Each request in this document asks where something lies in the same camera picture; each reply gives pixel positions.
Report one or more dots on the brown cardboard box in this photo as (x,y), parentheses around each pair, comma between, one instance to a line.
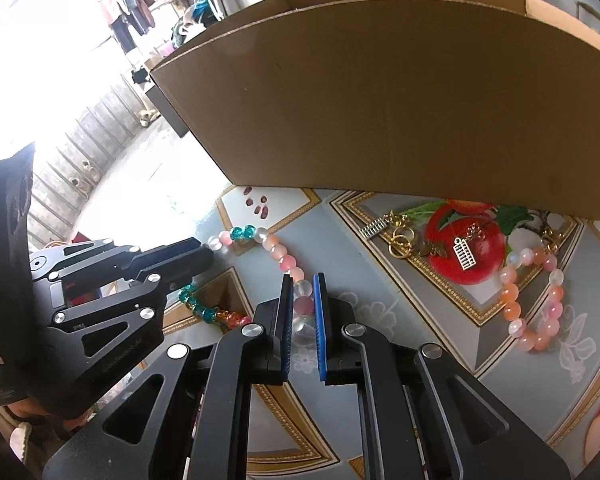
(380,110)

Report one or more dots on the balcony railing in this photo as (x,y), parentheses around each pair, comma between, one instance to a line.
(95,130)

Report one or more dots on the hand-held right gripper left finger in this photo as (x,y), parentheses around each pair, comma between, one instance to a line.
(285,330)

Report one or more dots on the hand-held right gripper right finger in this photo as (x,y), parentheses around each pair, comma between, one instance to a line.
(321,330)

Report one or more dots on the pale slippers pair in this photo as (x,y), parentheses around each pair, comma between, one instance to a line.
(147,116)

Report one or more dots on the pile of clothes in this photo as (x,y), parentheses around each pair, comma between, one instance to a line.
(195,15)

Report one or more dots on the fruit print tablecloth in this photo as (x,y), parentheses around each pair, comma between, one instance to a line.
(430,360)

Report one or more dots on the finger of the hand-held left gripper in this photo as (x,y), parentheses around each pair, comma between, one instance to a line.
(180,257)
(120,360)

